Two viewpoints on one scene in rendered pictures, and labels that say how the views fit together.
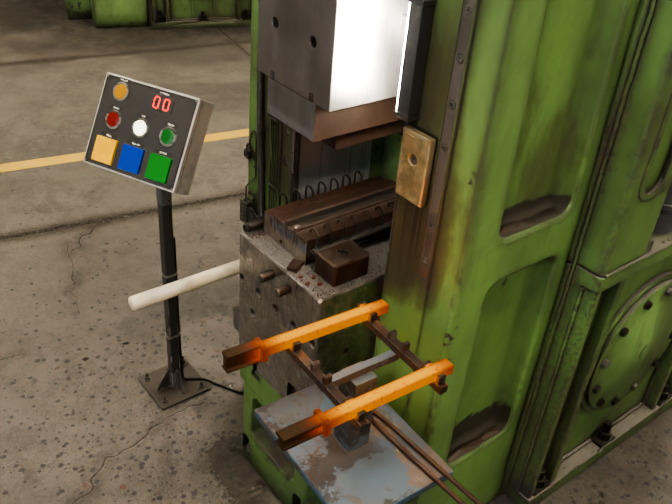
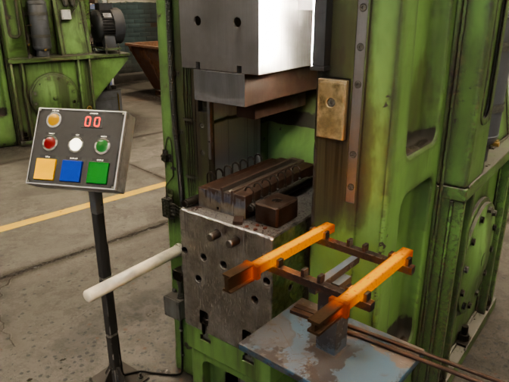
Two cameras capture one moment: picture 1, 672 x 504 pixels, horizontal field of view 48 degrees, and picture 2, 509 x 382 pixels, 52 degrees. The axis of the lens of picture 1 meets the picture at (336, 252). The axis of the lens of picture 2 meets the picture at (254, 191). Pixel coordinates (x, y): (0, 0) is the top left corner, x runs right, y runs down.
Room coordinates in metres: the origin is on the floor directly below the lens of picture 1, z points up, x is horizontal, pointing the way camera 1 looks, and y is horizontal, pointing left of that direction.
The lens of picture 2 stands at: (0.15, 0.37, 1.57)
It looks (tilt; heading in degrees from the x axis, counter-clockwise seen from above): 20 degrees down; 348
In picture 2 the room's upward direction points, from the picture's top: straight up
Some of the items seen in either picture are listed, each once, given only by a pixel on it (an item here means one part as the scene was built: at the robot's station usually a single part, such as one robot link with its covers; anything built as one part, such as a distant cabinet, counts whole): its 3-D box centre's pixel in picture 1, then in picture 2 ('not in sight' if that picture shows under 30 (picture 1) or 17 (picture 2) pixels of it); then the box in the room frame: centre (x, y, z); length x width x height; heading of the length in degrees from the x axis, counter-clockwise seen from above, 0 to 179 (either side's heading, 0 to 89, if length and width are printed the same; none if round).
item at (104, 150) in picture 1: (105, 150); (45, 169); (2.00, 0.71, 1.01); 0.07 x 0.05 x 0.07; 66
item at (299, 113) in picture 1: (357, 93); (260, 79); (1.84, -0.02, 1.32); 0.42 x 0.20 x 0.10; 131
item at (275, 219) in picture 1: (345, 213); (259, 182); (1.84, -0.02, 0.96); 0.42 x 0.20 x 0.09; 131
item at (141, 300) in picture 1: (195, 281); (135, 271); (1.91, 0.44, 0.62); 0.44 x 0.05 x 0.05; 131
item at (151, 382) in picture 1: (173, 375); (115, 373); (2.08, 0.57, 0.05); 0.22 x 0.22 x 0.09; 41
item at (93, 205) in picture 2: (168, 268); (104, 272); (2.07, 0.56, 0.54); 0.04 x 0.04 x 1.08; 41
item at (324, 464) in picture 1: (350, 441); (330, 349); (1.24, -0.08, 0.69); 0.40 x 0.30 x 0.02; 38
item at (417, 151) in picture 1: (414, 166); (332, 109); (1.55, -0.16, 1.27); 0.09 x 0.02 x 0.17; 41
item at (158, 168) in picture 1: (159, 168); (98, 173); (1.92, 0.53, 1.01); 0.07 x 0.05 x 0.07; 66
